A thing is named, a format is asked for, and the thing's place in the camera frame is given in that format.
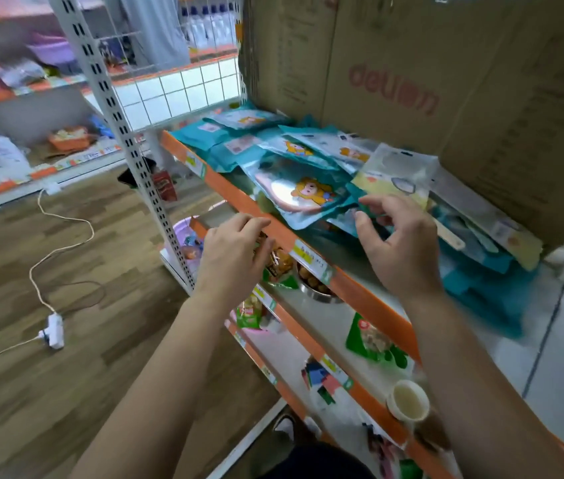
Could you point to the person's left hand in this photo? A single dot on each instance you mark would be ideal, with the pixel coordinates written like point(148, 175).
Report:
point(232, 264)

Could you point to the person's right hand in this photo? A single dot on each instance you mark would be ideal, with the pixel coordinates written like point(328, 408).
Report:
point(406, 254)

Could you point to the yellow hand mirror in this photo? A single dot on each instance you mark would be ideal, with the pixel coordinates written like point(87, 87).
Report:
point(396, 169)

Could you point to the cream packaged hand mirror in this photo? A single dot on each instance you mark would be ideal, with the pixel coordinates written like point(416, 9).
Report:
point(491, 219)

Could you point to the messy pile of teal packets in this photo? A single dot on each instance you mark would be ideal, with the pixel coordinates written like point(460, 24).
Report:
point(302, 194)

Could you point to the white metal shelf orange trim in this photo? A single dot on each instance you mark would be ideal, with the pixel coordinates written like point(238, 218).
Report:
point(371, 309)
point(561, 369)

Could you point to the person's left forearm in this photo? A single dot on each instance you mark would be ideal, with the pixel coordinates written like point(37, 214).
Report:
point(162, 394)

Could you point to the person's right forearm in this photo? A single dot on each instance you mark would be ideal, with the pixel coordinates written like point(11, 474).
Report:
point(486, 394)

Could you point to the person's white black shoe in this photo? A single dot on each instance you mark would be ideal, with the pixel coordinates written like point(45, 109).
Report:
point(287, 426)

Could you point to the person's black shirt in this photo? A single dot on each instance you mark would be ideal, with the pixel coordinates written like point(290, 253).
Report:
point(317, 463)

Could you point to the brown snack packet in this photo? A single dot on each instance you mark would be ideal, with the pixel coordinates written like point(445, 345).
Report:
point(282, 266)

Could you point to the green snack packet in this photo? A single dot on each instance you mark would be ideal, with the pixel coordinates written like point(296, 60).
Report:
point(249, 314)
point(374, 341)

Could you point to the lilac plastic basin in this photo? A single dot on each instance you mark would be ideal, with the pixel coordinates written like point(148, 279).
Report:
point(182, 234)

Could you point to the yellow white price label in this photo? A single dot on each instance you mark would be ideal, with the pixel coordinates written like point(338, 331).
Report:
point(195, 164)
point(312, 261)

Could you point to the red snack packet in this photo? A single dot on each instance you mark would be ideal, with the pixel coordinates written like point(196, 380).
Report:
point(165, 187)

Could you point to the pile of colourful cards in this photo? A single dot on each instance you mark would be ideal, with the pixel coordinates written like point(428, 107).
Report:
point(319, 381)

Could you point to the beige paper cup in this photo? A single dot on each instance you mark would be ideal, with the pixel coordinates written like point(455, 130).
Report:
point(408, 401)

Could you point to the brown plastic cup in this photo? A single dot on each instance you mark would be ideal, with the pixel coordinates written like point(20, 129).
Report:
point(431, 434)

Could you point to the brown cardboard sheet red print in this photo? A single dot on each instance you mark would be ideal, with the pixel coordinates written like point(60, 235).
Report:
point(461, 69)

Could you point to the orange snack tray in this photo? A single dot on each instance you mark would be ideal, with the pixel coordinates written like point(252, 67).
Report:
point(69, 139)

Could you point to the white bottle blue cap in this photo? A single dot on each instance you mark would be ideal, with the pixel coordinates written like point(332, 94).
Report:
point(5, 149)

